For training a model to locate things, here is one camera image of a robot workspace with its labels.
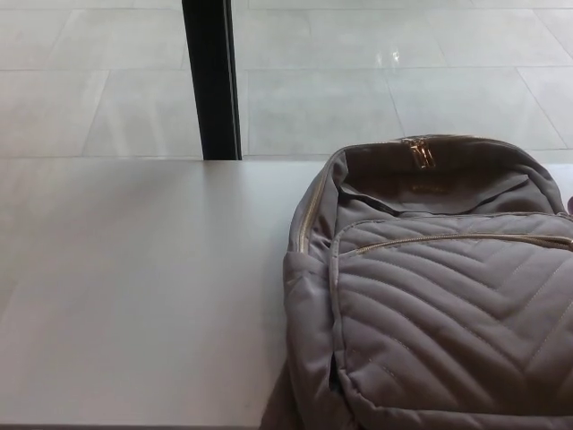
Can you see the grey quilted backpack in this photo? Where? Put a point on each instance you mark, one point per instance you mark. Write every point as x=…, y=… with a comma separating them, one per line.
x=430, y=304

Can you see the pink transparent bottle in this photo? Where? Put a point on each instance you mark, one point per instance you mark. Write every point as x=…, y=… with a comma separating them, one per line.
x=570, y=205

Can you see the black window frame post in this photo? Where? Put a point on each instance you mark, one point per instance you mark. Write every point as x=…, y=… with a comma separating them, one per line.
x=210, y=80

